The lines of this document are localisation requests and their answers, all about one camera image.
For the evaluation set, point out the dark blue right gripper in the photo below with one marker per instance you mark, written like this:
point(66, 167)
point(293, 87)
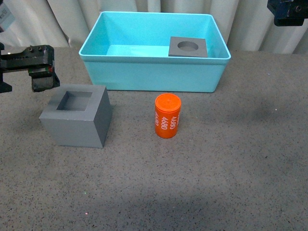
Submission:
point(288, 12)

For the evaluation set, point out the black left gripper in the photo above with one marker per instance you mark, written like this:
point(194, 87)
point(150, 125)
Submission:
point(38, 61)

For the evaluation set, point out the gray cube with square hole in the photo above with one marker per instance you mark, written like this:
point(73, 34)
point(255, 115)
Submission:
point(78, 115)

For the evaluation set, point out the gray cube with round hole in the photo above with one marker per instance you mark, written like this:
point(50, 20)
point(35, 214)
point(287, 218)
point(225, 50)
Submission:
point(187, 47)

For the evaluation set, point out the orange cylinder with white numbers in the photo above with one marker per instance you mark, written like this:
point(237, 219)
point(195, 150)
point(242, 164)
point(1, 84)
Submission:
point(167, 112)

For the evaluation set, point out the blue plastic box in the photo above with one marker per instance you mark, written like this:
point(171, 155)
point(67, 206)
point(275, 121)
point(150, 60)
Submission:
point(129, 51)

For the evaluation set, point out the gray-white curtain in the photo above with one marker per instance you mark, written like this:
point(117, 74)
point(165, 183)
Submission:
point(245, 25)

